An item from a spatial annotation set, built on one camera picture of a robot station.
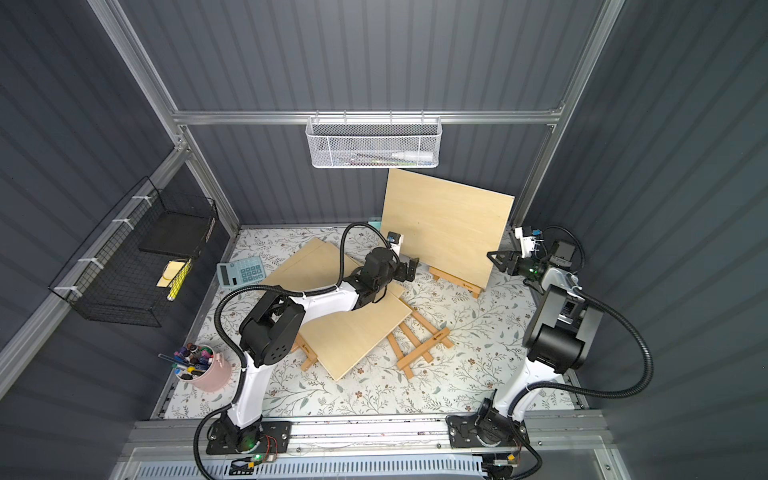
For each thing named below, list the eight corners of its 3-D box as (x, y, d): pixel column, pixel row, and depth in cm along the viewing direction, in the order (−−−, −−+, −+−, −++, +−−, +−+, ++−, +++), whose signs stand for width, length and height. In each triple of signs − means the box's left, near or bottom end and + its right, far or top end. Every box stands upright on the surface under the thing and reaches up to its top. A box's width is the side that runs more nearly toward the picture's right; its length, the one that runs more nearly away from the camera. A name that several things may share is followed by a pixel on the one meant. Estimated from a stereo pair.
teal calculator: (221, 292, 103) (216, 286, 101) (222, 269, 110) (217, 263, 107) (265, 280, 106) (262, 274, 104) (264, 258, 113) (260, 252, 110)
